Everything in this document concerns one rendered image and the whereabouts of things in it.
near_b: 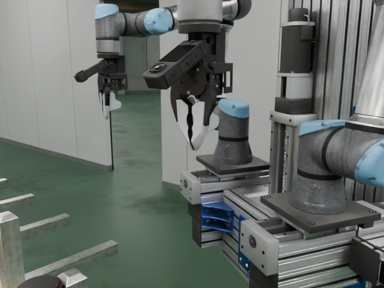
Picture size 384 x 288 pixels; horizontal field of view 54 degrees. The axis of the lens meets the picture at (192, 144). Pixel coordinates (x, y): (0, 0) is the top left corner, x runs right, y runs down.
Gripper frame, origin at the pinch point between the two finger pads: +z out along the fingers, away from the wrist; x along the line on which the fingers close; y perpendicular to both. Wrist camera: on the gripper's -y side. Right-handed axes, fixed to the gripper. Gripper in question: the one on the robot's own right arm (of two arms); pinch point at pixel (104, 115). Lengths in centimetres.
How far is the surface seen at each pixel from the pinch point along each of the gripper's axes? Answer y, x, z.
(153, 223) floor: 87, 166, 122
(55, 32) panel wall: 60, 429, -58
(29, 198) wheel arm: -24.5, 10.2, 28.3
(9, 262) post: -34, -49, 20
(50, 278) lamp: -29, -71, 13
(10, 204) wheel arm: -30.5, 8.4, 29.1
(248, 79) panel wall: 174, 149, -5
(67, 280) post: -27, -73, 13
